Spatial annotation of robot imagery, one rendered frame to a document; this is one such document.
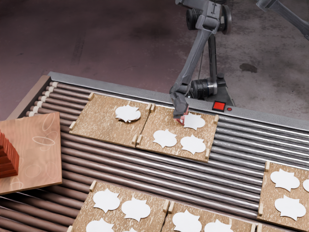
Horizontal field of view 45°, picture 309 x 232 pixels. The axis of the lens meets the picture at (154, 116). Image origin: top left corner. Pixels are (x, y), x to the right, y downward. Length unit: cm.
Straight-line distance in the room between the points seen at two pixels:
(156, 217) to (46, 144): 71
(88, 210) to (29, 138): 53
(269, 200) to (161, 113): 81
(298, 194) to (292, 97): 202
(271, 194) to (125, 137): 85
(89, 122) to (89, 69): 196
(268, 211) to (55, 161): 109
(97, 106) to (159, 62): 193
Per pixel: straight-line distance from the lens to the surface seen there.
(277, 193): 201
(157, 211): 189
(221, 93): 349
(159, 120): 226
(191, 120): 225
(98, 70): 420
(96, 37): 471
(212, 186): 200
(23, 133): 221
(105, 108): 237
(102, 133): 223
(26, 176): 201
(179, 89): 208
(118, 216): 189
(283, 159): 218
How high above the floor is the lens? 257
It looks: 46 degrees down
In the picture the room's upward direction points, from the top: 3 degrees counter-clockwise
